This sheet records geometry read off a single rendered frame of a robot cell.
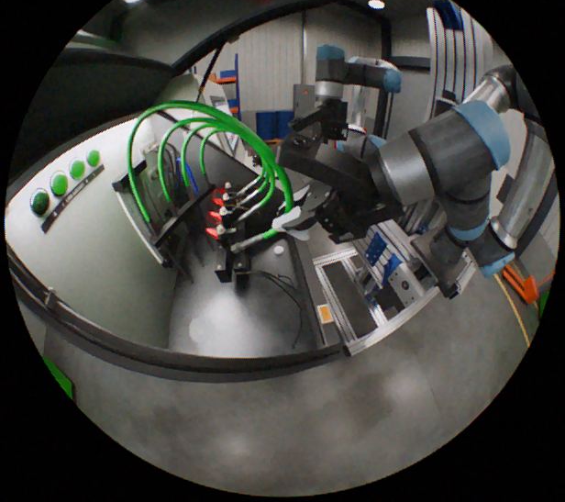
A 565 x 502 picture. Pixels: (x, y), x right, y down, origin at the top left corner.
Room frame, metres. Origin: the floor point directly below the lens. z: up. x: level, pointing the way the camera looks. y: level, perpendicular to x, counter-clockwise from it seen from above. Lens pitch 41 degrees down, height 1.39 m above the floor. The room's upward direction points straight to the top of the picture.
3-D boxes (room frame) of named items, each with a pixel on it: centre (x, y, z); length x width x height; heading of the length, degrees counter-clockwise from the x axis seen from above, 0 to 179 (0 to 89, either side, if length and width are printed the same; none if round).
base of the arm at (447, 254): (0.22, -0.58, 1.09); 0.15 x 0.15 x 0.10
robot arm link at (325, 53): (0.48, -0.12, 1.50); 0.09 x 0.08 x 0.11; 145
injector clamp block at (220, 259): (0.42, 0.18, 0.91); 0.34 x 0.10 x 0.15; 10
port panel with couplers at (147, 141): (0.49, 0.46, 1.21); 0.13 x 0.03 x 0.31; 10
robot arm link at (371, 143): (0.70, -0.44, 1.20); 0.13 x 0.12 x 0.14; 55
